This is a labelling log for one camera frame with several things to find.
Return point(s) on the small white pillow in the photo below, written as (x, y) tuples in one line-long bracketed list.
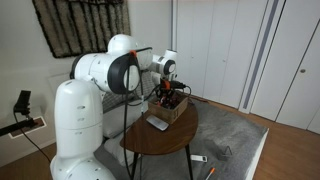
[(115, 150)]

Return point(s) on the white pillar with grey stripe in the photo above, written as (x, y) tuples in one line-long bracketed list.
[(260, 50)]

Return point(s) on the white remote control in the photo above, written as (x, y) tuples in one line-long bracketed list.
[(199, 158)]

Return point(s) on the white sliding door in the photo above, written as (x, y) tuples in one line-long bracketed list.
[(280, 50)]

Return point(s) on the shaggy brown wall hanging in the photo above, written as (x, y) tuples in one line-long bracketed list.
[(83, 23)]

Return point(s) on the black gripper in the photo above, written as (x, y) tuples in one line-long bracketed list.
[(166, 90)]

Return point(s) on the small grey metal holder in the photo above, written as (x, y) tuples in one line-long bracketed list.
[(227, 152)]

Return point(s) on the white framed brown panel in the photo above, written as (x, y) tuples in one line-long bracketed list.
[(40, 122)]

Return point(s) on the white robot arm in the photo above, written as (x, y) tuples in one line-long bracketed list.
[(78, 126)]

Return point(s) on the white closet door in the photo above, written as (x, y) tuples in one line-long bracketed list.
[(206, 46)]

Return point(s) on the brown cardboard box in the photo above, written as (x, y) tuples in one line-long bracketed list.
[(166, 115)]

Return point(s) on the grey rug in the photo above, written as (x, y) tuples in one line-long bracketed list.
[(216, 133)]

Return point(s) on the wooden side table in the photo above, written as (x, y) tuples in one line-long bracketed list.
[(156, 140)]

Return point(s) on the plaid grey cushion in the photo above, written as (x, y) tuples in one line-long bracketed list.
[(146, 86)]

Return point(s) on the round door knob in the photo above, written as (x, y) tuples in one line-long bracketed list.
[(302, 70)]

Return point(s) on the white door with knob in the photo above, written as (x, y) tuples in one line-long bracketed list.
[(300, 100)]

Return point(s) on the white low platform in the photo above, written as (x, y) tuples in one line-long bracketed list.
[(258, 156)]

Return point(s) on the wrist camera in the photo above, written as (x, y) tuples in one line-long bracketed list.
[(178, 84)]

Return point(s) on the black camera on stand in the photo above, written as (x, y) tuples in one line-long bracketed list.
[(23, 100)]

